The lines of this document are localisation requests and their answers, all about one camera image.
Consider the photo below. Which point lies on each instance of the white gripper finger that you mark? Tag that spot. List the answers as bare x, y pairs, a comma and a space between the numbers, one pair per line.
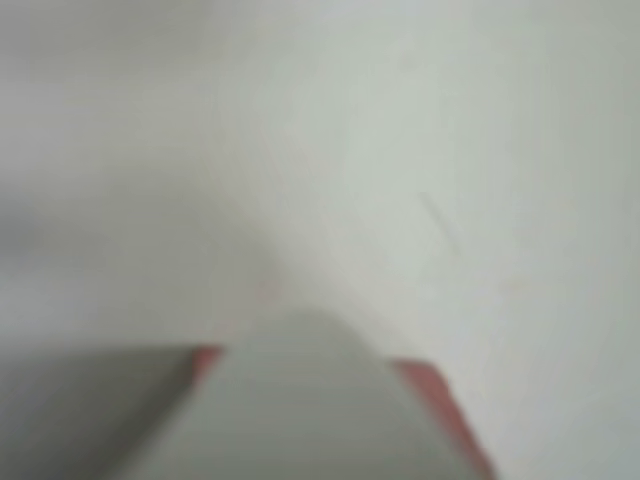
300, 410

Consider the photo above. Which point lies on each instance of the pink foam block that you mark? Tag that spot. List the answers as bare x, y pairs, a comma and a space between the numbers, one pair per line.
435, 395

